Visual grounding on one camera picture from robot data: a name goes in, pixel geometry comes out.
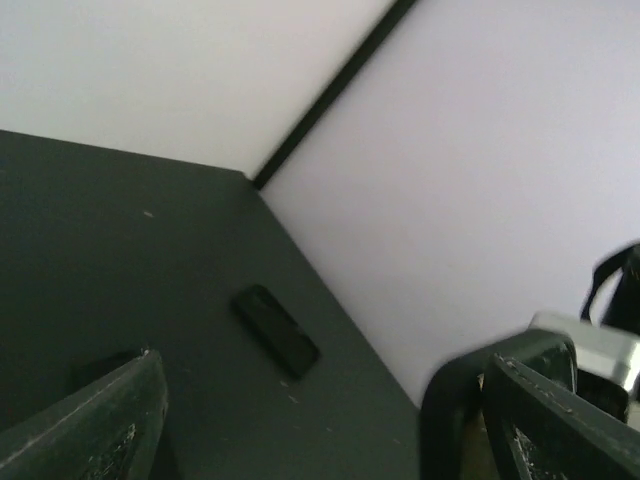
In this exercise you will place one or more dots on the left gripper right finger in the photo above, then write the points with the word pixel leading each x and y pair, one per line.
pixel 560 425

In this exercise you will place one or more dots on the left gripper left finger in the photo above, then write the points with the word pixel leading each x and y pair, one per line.
pixel 109 429

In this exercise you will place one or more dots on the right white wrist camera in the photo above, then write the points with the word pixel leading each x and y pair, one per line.
pixel 603 351

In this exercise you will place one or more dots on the right black frame post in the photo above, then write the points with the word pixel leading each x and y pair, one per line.
pixel 338 84

